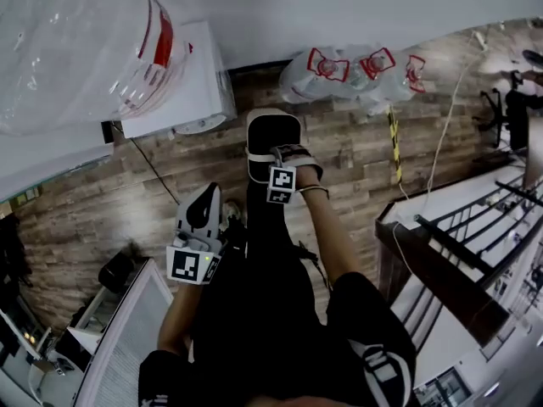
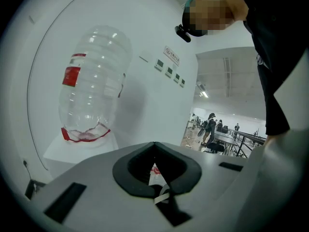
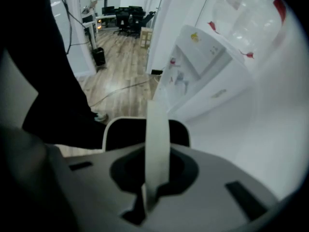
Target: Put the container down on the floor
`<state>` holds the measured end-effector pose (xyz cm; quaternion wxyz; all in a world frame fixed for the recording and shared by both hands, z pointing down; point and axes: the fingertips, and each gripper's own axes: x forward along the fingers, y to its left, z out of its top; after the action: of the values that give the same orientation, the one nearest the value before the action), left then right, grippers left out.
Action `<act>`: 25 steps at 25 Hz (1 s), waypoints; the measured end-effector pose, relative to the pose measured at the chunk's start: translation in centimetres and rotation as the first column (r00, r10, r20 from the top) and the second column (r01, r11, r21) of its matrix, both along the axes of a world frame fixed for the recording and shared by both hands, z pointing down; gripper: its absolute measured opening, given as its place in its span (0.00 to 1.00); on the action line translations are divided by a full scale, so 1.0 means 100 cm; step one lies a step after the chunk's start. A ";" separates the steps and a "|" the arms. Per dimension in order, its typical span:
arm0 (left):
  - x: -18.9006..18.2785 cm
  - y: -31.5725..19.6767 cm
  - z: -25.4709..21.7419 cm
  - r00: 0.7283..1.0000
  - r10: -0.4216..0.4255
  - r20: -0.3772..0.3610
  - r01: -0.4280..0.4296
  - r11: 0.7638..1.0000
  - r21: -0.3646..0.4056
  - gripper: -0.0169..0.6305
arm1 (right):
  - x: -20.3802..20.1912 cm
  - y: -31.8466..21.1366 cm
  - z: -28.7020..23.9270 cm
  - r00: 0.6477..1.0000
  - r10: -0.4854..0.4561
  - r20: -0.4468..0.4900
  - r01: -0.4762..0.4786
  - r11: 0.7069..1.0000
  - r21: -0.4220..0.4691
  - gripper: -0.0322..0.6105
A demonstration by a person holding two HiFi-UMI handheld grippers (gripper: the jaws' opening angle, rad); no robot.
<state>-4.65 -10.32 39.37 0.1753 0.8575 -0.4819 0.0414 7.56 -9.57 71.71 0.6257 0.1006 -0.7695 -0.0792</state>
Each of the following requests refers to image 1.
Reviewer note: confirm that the person's shoe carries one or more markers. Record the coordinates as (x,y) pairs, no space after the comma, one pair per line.
(232,210)

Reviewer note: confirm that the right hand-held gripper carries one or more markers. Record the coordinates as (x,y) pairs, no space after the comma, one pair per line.
(281,180)

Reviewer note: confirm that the black container with beige rim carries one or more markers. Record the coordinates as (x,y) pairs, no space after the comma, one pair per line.
(273,136)

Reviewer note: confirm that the white framed glass panel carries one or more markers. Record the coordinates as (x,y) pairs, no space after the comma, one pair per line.
(127,337)

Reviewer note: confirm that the person's right forearm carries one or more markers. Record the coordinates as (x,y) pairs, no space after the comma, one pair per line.
(326,235)

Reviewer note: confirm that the large clear water bottle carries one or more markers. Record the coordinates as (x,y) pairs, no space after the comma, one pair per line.
(72,45)

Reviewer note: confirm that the wrapped pack of water bottles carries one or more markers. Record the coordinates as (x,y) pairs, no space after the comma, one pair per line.
(348,76)

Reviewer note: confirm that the person's right hand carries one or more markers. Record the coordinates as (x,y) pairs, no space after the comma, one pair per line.
(310,173)

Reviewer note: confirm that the black stair railing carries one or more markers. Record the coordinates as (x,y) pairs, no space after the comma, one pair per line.
(471,227)

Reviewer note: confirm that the black office chair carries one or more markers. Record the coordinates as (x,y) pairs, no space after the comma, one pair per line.
(505,108)

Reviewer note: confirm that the black round stool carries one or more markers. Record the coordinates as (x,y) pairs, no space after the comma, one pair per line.
(115,269)

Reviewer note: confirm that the person's left forearm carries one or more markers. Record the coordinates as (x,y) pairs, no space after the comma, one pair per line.
(178,316)

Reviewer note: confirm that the white water dispenser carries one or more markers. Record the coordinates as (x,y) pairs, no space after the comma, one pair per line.
(195,83)

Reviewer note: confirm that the yellow black striped strip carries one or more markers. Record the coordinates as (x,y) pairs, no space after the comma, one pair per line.
(395,142)

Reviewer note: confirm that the white power strip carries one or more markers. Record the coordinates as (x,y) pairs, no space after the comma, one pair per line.
(480,40)

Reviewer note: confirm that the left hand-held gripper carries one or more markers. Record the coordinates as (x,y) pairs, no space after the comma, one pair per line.
(193,254)

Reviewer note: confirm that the dark brown wooden handrail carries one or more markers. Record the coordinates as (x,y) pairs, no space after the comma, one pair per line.
(441,269)

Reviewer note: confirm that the white countertop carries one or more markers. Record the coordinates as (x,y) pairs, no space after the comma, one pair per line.
(46,155)

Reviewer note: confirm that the person's black clothing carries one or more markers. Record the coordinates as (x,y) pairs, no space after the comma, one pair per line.
(263,312)

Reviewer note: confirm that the wooden floor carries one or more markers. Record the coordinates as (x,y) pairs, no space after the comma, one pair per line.
(106,202)

